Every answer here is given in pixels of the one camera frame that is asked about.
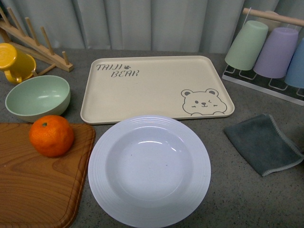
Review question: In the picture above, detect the white round plate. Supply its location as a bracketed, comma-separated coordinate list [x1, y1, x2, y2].
[88, 115, 211, 228]

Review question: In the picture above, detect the orange mandarin fruit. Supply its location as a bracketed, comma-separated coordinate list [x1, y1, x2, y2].
[29, 115, 75, 157]

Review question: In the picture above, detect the beige bear serving tray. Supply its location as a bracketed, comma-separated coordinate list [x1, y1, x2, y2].
[80, 56, 235, 124]

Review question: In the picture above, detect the grey folded cloth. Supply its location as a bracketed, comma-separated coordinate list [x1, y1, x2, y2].
[224, 114, 304, 177]

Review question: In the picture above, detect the light green bowl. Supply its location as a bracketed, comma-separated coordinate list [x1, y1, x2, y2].
[5, 75, 71, 123]

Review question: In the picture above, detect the green plastic cup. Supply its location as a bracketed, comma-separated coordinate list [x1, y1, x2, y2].
[225, 20, 268, 71]

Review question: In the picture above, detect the purple plastic cup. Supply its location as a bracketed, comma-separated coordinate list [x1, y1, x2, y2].
[253, 27, 299, 78]

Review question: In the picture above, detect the wooden cutting board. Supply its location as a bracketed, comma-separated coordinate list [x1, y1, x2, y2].
[0, 123, 95, 228]

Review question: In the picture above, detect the yellow mug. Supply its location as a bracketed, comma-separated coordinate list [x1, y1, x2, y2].
[0, 43, 37, 84]

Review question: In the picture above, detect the blue plastic cup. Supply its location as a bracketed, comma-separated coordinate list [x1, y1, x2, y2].
[285, 39, 304, 88]

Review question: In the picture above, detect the wooden dish rack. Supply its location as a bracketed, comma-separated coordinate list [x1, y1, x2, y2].
[0, 8, 74, 76]

